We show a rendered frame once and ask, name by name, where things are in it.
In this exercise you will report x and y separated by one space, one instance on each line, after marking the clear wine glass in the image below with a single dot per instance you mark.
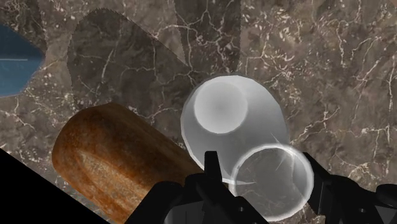
238 133

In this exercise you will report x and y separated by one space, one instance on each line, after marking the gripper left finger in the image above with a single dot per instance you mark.
214 189

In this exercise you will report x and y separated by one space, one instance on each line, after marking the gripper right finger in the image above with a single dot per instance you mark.
335 192

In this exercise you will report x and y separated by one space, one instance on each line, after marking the blue flat object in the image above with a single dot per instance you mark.
15 62

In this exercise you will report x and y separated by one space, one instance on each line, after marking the brown bread loaf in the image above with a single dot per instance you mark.
114 161

